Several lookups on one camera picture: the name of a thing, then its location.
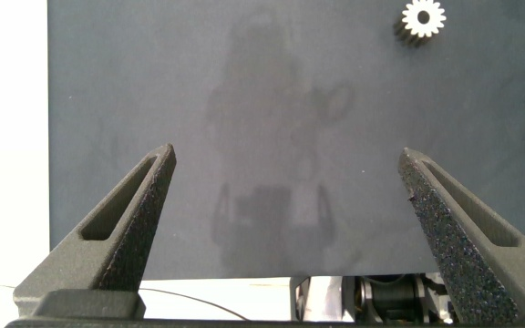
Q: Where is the dark grey mat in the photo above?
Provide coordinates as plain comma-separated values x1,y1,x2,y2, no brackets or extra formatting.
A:
46,0,525,282

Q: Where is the thin black cable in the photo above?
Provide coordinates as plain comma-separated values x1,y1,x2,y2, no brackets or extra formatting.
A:
138,286,250,322

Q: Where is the robot torso base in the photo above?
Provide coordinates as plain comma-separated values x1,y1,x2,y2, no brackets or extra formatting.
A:
289,272,456,324

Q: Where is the small steel gear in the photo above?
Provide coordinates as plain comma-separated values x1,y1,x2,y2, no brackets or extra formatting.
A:
393,0,448,49

